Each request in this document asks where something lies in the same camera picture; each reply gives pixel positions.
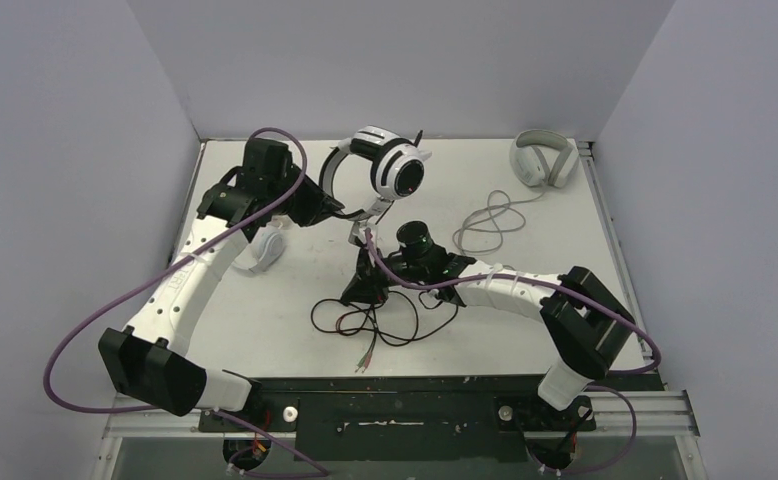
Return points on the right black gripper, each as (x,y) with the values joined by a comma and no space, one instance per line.
(368,283)

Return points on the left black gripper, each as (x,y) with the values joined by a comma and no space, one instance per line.
(318,205)

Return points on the white wired headphones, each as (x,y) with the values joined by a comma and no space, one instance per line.
(263,251)

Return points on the black and white headphones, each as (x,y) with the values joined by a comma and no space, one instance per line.
(396,172)

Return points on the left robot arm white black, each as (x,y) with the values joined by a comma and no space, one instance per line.
(146,360)

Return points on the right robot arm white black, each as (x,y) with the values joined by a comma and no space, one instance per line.
(587,324)

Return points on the grey white over-ear headphones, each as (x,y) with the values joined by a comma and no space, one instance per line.
(543,161)

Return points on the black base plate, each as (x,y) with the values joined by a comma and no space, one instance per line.
(414,418)

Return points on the aluminium rail frame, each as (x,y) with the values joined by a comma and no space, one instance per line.
(258,322)

